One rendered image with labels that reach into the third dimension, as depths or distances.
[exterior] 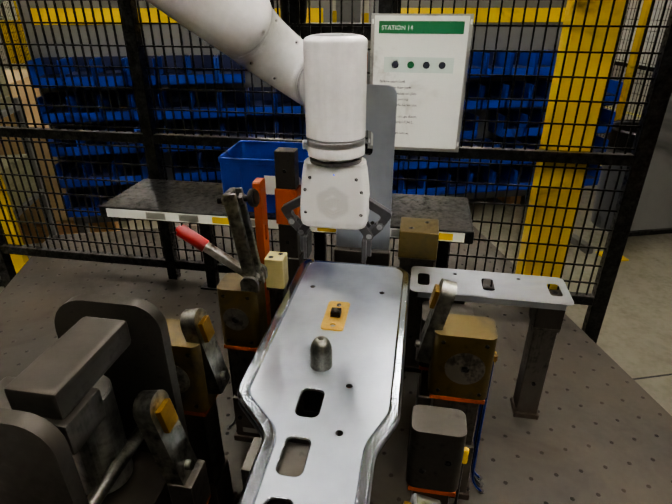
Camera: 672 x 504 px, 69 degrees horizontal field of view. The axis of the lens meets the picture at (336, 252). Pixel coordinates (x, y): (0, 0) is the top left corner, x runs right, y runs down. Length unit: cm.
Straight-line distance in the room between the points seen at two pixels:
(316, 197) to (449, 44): 62
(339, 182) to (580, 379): 81
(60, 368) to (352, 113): 44
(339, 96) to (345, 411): 41
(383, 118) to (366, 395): 52
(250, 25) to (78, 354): 39
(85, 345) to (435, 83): 96
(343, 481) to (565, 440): 63
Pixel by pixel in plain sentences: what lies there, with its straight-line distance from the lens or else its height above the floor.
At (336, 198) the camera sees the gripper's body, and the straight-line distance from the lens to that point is 71.
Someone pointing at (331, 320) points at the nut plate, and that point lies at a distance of 82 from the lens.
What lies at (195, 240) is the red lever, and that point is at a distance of 83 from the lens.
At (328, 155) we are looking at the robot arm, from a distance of 67.
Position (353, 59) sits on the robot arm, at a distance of 66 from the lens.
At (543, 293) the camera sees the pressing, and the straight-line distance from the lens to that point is 97.
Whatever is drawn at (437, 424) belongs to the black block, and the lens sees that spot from 68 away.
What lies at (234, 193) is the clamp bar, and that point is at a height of 122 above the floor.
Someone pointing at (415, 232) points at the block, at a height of 106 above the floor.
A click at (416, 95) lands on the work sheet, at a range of 124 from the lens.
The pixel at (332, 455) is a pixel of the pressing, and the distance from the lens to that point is 62.
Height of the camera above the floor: 147
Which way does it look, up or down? 27 degrees down
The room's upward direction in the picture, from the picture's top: straight up
